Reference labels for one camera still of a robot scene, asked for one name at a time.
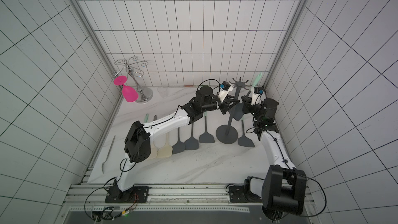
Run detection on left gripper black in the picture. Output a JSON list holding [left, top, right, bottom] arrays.
[[204, 96, 241, 115]]

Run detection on grey utensil green handle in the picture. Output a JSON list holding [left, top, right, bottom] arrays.
[[172, 128, 185, 155]]

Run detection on cream spatula green handle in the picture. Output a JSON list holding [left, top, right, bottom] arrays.
[[144, 114, 149, 123]]

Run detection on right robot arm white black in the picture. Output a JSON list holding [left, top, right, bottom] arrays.
[[241, 95, 307, 222]]

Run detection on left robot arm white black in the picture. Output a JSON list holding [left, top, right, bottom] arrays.
[[105, 82, 239, 203]]

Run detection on grey kitchen utensil rack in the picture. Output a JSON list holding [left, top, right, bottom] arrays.
[[216, 77, 250, 144]]

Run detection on small clear glass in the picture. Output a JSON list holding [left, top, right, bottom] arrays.
[[158, 86, 169, 98]]

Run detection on chrome glass holder stand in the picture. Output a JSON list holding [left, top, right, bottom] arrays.
[[113, 56, 153, 104]]

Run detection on pink plastic wine glass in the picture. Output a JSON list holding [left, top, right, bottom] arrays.
[[114, 76, 139, 103]]

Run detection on white plastic spoon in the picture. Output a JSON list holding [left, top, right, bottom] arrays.
[[101, 135, 116, 174]]

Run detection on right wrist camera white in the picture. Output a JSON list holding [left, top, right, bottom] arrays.
[[251, 86, 264, 105]]

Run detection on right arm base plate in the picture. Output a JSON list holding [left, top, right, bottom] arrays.
[[227, 185, 262, 203]]

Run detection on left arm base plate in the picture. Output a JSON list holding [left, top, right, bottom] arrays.
[[105, 185, 150, 204]]

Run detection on aluminium mounting rail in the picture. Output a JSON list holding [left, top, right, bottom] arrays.
[[63, 183, 315, 212]]

